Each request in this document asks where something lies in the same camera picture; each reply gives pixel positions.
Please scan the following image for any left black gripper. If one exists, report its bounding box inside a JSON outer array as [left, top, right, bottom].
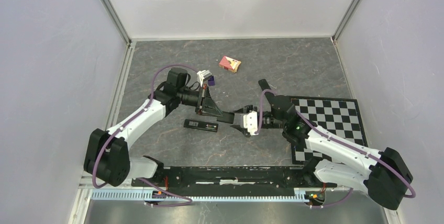
[[177, 84, 224, 118]]

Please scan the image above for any black remote control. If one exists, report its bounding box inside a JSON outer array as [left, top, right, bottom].
[[258, 79, 272, 92], [183, 119, 218, 132]]

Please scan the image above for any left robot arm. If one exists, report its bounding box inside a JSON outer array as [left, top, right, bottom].
[[83, 64, 223, 188]]

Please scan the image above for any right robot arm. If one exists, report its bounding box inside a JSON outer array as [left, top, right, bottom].
[[234, 90, 416, 210]]

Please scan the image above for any purple toy block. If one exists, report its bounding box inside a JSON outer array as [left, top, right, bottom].
[[208, 76, 216, 86]]

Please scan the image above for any red white small box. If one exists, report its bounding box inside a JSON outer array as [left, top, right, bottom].
[[218, 56, 241, 73]]

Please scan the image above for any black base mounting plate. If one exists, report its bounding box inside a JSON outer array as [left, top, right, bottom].
[[149, 166, 325, 197]]

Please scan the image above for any checkerboard calibration board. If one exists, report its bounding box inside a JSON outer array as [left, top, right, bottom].
[[288, 96, 368, 147]]

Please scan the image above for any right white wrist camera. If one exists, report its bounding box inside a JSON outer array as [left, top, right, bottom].
[[240, 111, 259, 136]]

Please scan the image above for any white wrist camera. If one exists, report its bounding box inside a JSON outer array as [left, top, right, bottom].
[[240, 111, 259, 136], [196, 70, 213, 86]]

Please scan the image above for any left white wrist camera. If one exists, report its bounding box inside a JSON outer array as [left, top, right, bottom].
[[196, 70, 213, 86]]

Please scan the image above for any white slotted cable duct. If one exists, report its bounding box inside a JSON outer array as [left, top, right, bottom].
[[91, 188, 309, 203]]

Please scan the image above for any left aluminium corner post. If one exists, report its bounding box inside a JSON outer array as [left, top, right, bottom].
[[100, 0, 132, 44]]

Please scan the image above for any aluminium corner post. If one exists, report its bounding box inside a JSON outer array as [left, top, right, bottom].
[[100, 0, 132, 44], [331, 0, 361, 45]]

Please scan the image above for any right aluminium corner post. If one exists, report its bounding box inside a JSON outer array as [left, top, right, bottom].
[[331, 0, 361, 45]]

